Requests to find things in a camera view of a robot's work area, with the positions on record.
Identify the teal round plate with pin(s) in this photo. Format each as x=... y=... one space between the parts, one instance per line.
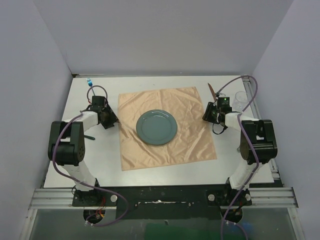
x=156 y=127

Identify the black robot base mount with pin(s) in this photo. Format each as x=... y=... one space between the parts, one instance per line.
x=176 y=202

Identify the gold fork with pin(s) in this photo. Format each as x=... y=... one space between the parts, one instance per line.
x=89 y=137

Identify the clear drinking glass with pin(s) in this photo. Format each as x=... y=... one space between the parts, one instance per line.
x=240 y=101

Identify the blue fork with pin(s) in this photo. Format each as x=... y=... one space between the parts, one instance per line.
x=90 y=84

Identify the peach satin cloth napkin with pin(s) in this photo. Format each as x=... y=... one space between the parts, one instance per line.
x=193 y=141

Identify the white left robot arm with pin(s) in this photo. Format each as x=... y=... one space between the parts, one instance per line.
x=66 y=146

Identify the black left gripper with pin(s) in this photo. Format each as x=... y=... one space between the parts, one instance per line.
x=113 y=119

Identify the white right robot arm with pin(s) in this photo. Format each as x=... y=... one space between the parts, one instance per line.
x=257 y=145

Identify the copper table knife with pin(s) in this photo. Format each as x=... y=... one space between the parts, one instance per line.
x=214 y=95

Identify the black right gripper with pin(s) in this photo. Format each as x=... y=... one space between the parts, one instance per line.
x=208 y=117

